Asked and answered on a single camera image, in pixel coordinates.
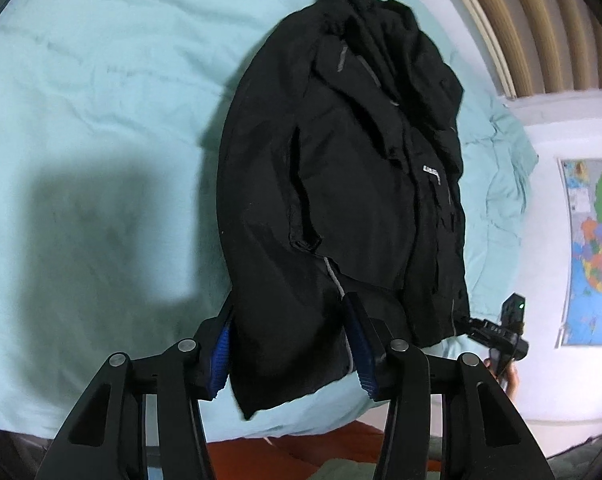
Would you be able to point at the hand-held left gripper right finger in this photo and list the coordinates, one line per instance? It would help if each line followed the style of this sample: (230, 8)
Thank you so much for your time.
(363, 360)

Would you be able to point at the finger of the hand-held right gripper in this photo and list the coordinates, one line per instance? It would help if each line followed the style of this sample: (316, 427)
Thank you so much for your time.
(483, 331)

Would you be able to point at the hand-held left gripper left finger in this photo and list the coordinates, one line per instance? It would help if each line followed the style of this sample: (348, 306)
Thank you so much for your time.
(221, 355)

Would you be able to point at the black hooded jacket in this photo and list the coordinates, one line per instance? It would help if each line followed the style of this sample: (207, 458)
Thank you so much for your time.
(351, 185)

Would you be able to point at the person's right hand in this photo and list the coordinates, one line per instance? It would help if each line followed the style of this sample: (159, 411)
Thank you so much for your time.
(512, 380)

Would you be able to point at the orange cloth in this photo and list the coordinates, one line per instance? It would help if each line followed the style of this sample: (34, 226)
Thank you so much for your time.
(281, 447)

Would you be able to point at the green cloth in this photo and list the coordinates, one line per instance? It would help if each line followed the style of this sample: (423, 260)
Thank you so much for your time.
(346, 469)

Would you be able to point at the teal quilted blanket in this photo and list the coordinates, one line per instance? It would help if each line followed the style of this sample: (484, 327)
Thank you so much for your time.
(106, 110)

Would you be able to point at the wooden slatted headboard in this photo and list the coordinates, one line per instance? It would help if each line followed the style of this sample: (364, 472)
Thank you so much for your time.
(541, 20)

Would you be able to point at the map wall poster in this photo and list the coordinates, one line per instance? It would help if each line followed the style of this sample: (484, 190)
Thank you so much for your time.
(596, 250)

